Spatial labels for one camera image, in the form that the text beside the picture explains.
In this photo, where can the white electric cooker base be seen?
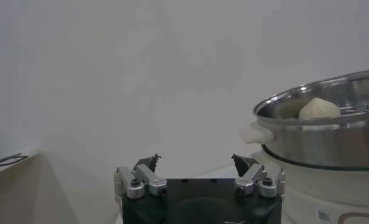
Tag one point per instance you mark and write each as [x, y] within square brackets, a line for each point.
[308, 188]

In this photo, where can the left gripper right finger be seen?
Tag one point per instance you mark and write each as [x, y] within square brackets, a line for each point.
[254, 176]

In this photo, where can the white steamed baozi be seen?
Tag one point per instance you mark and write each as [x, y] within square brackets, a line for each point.
[318, 109]

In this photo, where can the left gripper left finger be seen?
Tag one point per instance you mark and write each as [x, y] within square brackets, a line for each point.
[141, 179]

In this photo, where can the stainless steel steamer basket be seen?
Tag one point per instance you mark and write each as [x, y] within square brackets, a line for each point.
[324, 146]

